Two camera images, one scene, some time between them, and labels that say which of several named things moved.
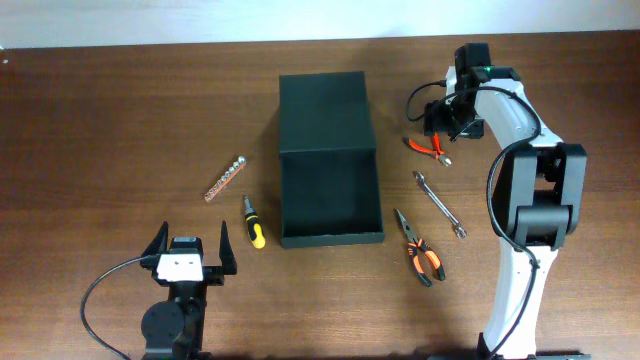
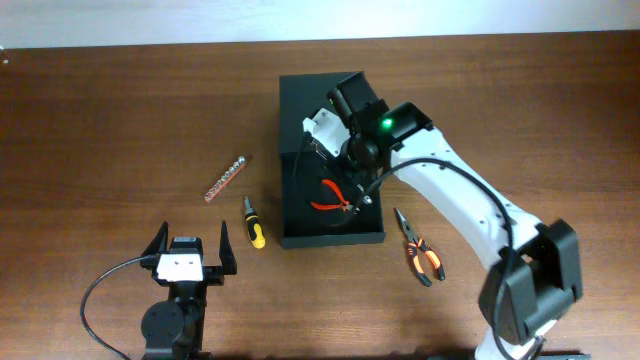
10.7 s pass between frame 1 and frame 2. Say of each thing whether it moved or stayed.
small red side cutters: moved
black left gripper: stayed
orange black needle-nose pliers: stayed
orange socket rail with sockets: stayed
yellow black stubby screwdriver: stayed
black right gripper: moved
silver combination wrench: moved
